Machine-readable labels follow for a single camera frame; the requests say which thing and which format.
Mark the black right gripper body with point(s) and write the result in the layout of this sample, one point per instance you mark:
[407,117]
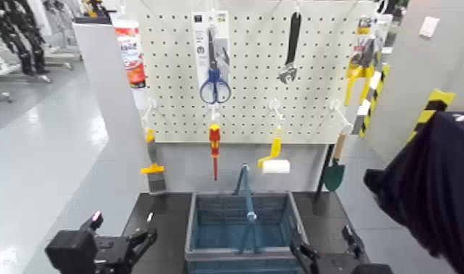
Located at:
[338,266]

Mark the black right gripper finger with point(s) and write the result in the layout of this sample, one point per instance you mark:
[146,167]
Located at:
[303,252]
[352,241]

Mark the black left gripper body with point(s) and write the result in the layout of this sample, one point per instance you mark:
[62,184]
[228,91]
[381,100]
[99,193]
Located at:
[115,254]

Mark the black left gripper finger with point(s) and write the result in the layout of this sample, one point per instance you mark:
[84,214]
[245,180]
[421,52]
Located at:
[145,236]
[140,253]

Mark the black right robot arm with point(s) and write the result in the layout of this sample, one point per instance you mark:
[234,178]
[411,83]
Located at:
[373,269]

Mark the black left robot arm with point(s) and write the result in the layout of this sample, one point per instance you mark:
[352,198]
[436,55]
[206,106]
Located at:
[69,252]

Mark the grey scraper with yellow guard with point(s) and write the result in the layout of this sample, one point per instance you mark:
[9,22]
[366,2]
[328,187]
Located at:
[155,176]

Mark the black pegboard stand leg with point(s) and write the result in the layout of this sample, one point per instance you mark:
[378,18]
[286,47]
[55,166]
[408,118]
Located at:
[324,172]

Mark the dark navy cloth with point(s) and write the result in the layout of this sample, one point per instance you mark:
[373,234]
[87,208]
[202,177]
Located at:
[430,191]

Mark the red and yellow screwdriver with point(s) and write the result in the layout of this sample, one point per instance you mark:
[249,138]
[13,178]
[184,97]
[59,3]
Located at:
[215,141]

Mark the white pegboard hook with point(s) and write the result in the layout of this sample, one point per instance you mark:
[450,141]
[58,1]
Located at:
[340,116]
[276,107]
[149,107]
[215,113]

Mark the white partition panel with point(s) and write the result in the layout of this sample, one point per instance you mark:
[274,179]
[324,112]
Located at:
[109,114]

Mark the blue scissors in white package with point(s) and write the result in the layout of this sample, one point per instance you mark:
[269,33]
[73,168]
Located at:
[215,82]

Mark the red and white tube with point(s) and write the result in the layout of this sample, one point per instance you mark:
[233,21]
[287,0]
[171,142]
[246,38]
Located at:
[132,57]

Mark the white pegboard panel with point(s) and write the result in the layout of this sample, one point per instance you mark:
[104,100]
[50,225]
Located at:
[250,49]

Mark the black humanoid robot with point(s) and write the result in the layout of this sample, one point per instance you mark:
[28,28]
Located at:
[19,34]

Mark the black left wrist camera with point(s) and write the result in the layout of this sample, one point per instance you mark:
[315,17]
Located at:
[96,220]

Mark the yellow black striped post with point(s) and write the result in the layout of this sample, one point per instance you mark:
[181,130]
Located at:
[374,95]
[430,109]

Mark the white wall plate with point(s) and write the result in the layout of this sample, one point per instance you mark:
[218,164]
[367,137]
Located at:
[429,26]

